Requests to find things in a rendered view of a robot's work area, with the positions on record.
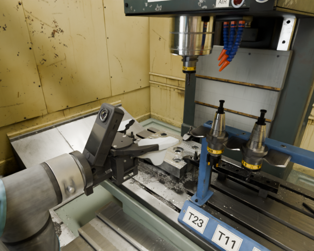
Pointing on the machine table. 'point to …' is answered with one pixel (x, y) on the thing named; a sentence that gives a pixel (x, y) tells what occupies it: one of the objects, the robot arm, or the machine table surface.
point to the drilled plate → (184, 166)
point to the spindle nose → (191, 35)
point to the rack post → (202, 179)
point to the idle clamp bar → (260, 181)
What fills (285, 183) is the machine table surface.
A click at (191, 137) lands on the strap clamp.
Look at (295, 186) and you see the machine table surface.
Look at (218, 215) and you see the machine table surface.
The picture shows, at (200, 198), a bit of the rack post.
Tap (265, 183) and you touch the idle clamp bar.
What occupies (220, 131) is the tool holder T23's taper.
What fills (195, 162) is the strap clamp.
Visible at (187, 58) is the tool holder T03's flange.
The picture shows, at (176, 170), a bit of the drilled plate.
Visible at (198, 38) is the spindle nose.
